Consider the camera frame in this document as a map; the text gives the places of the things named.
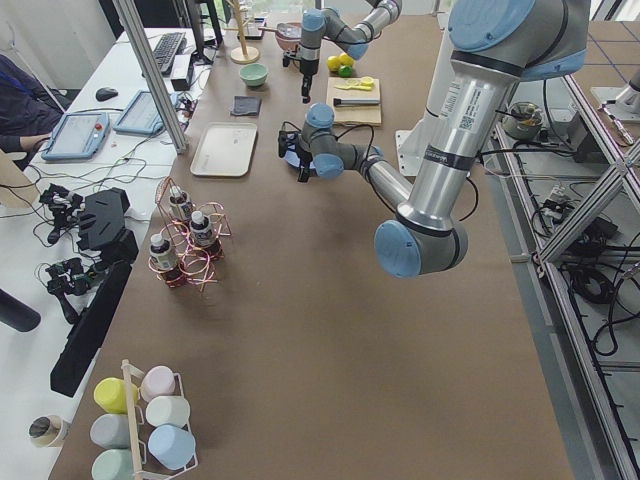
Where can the grey folded cloth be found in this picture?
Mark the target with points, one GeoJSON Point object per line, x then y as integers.
{"type": "Point", "coordinates": [246, 106]}

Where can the copper wire bottle rack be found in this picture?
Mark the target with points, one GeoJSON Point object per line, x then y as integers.
{"type": "Point", "coordinates": [197, 266]}

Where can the white cup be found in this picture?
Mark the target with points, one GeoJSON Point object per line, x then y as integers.
{"type": "Point", "coordinates": [173, 410]}

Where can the wooden mug tree stand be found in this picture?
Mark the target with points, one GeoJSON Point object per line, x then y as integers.
{"type": "Point", "coordinates": [244, 54]}

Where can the white wire cup rack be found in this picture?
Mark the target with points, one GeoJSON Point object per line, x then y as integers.
{"type": "Point", "coordinates": [145, 466]}

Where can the cream rabbit tray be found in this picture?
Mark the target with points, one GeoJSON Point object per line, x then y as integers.
{"type": "Point", "coordinates": [225, 150]}

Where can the lower left drink bottle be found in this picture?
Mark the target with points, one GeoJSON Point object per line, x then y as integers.
{"type": "Point", "coordinates": [203, 234]}

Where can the thick lemon half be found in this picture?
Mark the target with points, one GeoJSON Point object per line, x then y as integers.
{"type": "Point", "coordinates": [367, 80]}

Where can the seated person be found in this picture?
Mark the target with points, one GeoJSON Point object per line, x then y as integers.
{"type": "Point", "coordinates": [28, 113]}

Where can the blue cup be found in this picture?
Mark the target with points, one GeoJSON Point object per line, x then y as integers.
{"type": "Point", "coordinates": [173, 447]}

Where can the teach pendant tablet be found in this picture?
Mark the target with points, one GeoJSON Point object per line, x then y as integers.
{"type": "Point", "coordinates": [78, 136]}
{"type": "Point", "coordinates": [140, 117]}

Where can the wooden cutting board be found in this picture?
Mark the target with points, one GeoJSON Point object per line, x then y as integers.
{"type": "Point", "coordinates": [354, 115]}

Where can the black angular stand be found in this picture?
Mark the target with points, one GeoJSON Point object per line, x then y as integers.
{"type": "Point", "coordinates": [90, 295]}

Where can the black computer mouse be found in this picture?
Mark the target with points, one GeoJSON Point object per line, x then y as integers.
{"type": "Point", "coordinates": [105, 93]}

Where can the blue plate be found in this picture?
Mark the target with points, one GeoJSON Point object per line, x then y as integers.
{"type": "Point", "coordinates": [293, 160]}

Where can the left teach pendant tablet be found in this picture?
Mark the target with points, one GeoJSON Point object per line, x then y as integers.
{"type": "Point", "coordinates": [78, 136]}

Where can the lower right drink bottle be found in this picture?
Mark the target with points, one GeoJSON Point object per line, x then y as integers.
{"type": "Point", "coordinates": [165, 260]}

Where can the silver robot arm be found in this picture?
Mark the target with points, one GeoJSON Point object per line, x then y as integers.
{"type": "Point", "coordinates": [326, 23]}
{"type": "Point", "coordinates": [495, 46]}

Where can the grey cup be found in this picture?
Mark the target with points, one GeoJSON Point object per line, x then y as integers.
{"type": "Point", "coordinates": [111, 431]}

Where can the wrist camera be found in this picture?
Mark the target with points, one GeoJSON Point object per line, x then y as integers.
{"type": "Point", "coordinates": [287, 142]}

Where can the yellow cup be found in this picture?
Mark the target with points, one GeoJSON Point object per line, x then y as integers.
{"type": "Point", "coordinates": [109, 394]}

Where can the green bowl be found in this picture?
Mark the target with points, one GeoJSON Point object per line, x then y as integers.
{"type": "Point", "coordinates": [254, 75]}

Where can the pink bowl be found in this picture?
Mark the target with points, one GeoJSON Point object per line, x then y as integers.
{"type": "Point", "coordinates": [288, 35]}

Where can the green cup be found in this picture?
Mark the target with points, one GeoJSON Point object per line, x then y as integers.
{"type": "Point", "coordinates": [113, 464]}

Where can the green lime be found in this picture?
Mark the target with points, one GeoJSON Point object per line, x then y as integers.
{"type": "Point", "coordinates": [345, 71]}

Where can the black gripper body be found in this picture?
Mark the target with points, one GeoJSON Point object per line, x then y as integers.
{"type": "Point", "coordinates": [303, 156]}
{"type": "Point", "coordinates": [307, 68]}

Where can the top dark drink bottle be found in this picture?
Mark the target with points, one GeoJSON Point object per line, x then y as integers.
{"type": "Point", "coordinates": [180, 203]}

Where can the upper yellow lemon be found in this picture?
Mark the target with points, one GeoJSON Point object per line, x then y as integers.
{"type": "Point", "coordinates": [333, 63]}

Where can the aluminium frame post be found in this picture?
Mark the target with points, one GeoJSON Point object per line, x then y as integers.
{"type": "Point", "coordinates": [131, 21]}

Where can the tape roll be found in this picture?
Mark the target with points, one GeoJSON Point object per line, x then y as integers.
{"type": "Point", "coordinates": [48, 431]}

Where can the black keyboard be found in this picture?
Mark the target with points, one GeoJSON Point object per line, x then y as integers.
{"type": "Point", "coordinates": [167, 48]}

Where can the right teach pendant tablet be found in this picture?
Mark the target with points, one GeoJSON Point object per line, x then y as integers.
{"type": "Point", "coordinates": [140, 117]}

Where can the pink cup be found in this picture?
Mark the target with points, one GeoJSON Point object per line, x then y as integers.
{"type": "Point", "coordinates": [158, 381]}

